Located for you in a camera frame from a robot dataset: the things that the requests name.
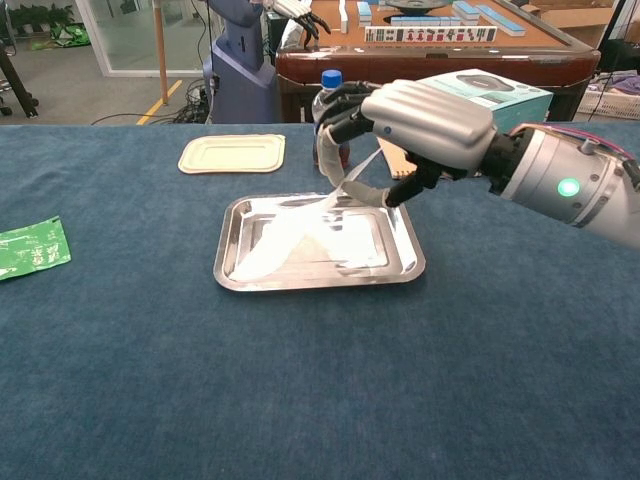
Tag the silver metal tray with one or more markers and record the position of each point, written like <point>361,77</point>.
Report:
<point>320,245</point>

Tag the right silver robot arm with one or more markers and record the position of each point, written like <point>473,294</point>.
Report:
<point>575,185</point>

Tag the translucent white sheet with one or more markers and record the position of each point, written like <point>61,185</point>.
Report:
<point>305,230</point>

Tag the blue table cloth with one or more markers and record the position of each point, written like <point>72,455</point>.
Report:
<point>300,350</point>

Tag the black tripod stand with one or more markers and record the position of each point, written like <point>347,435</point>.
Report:
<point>607,55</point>

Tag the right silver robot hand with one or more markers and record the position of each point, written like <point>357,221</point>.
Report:
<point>425,125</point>

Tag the white plastic basket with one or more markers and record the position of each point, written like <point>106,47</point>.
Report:
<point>612,100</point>

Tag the brown mahjong table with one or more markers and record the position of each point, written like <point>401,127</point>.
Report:
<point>435,50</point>

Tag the teal product box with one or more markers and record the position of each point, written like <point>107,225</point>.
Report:
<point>505,100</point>

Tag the row of mahjong tiles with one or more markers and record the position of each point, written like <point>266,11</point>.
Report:
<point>431,34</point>

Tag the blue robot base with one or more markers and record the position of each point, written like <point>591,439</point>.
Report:
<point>240,60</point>

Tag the green snack packet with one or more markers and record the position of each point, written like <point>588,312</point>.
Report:
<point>32,247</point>

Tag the cream rectangular lid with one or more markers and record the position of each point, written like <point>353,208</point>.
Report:
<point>232,154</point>

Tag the background black robot hand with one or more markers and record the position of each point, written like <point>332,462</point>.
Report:
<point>300,17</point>

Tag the blue cap plastic bottle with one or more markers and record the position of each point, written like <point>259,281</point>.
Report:
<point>329,100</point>

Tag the wooden pole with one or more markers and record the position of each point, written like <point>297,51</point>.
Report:
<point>161,50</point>

